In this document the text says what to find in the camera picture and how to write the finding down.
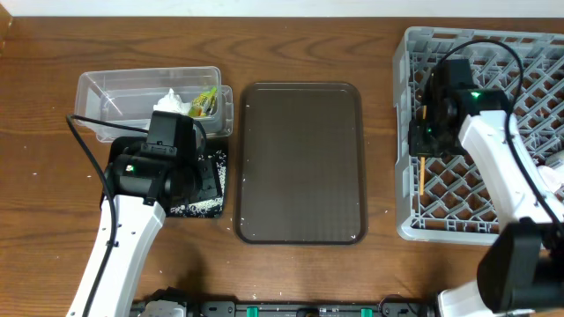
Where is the white cup green inside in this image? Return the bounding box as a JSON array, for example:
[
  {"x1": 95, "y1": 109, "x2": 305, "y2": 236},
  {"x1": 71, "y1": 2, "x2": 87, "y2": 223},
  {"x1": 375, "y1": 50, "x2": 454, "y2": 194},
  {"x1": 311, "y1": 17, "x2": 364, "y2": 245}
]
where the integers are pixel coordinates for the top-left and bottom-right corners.
[{"x1": 545, "y1": 151, "x2": 564, "y2": 170}]

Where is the grey dishwasher rack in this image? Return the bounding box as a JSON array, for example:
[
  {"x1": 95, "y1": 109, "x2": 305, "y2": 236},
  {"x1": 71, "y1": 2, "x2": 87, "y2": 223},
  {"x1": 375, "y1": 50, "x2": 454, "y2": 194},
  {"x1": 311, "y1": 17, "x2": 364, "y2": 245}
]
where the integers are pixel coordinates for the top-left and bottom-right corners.
[{"x1": 393, "y1": 26, "x2": 563, "y2": 245}]

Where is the clear plastic bin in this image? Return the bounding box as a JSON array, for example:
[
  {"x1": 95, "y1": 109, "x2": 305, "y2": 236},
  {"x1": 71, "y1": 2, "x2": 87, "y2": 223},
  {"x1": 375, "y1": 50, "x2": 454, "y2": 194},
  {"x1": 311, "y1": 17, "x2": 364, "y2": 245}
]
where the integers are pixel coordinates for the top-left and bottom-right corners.
[{"x1": 75, "y1": 66, "x2": 234, "y2": 143}]

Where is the white cup pink inside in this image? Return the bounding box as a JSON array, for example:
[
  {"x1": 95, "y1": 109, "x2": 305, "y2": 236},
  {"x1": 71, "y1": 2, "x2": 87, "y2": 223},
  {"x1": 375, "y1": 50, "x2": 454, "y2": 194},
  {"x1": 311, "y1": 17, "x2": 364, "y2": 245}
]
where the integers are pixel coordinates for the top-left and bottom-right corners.
[{"x1": 538, "y1": 166, "x2": 564, "y2": 193}]

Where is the wooden chopstick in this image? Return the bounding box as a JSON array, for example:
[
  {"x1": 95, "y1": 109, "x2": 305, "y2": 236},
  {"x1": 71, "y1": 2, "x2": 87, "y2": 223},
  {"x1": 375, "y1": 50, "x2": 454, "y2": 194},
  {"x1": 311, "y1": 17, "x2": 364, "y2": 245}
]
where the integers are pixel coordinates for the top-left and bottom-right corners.
[{"x1": 419, "y1": 106, "x2": 427, "y2": 196}]

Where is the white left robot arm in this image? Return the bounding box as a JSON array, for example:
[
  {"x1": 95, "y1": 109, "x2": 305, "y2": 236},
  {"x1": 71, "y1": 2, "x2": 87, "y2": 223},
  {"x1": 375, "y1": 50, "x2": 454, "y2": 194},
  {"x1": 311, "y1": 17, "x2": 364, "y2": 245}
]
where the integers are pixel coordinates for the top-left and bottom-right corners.
[{"x1": 68, "y1": 111, "x2": 224, "y2": 316}]

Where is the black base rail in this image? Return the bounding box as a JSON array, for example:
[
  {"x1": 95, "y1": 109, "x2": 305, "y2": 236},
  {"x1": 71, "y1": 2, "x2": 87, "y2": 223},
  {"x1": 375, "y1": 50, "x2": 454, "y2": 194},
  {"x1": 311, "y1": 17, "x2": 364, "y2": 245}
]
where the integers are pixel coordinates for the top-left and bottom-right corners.
[{"x1": 128, "y1": 288, "x2": 438, "y2": 317}]

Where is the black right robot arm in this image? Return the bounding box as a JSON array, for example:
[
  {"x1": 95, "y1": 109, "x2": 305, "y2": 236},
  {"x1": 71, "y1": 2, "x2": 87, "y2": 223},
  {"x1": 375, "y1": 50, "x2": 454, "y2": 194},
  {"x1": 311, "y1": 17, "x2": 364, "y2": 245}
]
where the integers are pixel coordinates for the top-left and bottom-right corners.
[{"x1": 408, "y1": 59, "x2": 563, "y2": 316}]

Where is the dark brown serving tray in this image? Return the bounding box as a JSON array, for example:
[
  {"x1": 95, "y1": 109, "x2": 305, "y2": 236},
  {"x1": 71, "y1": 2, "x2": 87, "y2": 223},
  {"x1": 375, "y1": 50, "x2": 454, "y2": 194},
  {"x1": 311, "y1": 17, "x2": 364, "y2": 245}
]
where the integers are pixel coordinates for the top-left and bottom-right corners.
[{"x1": 234, "y1": 82, "x2": 368, "y2": 246}]

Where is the yellow green snack wrapper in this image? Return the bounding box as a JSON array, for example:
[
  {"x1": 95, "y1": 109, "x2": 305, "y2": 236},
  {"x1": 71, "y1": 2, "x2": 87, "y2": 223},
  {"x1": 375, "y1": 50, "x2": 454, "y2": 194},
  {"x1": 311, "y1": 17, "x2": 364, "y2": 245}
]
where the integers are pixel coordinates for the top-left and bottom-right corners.
[{"x1": 189, "y1": 87, "x2": 217, "y2": 117}]

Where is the white rice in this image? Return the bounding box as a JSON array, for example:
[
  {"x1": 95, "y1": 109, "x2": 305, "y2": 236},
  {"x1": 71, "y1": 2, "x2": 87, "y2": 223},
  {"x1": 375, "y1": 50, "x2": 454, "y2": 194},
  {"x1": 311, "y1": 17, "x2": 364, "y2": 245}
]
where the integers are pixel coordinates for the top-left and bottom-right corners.
[{"x1": 169, "y1": 149, "x2": 228, "y2": 219}]

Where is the black plastic tray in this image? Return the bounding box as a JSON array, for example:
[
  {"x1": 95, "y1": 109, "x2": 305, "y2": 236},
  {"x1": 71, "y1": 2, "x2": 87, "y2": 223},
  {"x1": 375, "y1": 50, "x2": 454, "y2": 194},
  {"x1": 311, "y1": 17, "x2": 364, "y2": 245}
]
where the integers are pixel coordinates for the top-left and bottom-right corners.
[{"x1": 108, "y1": 136, "x2": 229, "y2": 219}]

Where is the white tissue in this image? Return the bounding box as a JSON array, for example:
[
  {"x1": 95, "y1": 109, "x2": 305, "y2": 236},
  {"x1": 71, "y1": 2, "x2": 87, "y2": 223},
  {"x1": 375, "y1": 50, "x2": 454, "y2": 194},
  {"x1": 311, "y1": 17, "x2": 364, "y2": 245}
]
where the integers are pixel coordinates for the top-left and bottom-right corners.
[{"x1": 153, "y1": 88, "x2": 191, "y2": 115}]

